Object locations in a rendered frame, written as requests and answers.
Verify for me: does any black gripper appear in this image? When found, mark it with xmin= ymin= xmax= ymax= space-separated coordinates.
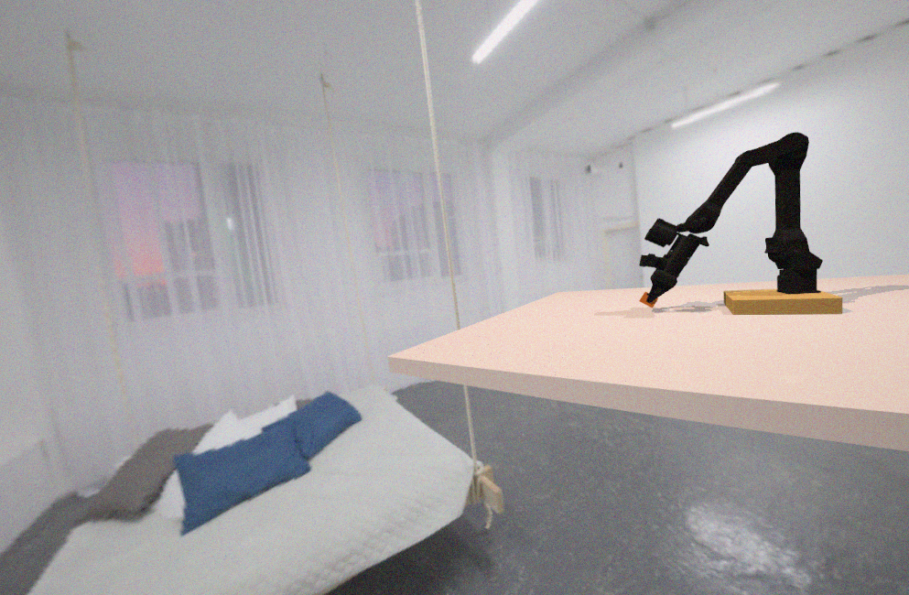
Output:
xmin=646 ymin=250 xmax=689 ymax=303

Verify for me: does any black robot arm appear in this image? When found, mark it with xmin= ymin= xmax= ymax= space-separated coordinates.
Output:
xmin=644 ymin=132 xmax=823 ymax=294

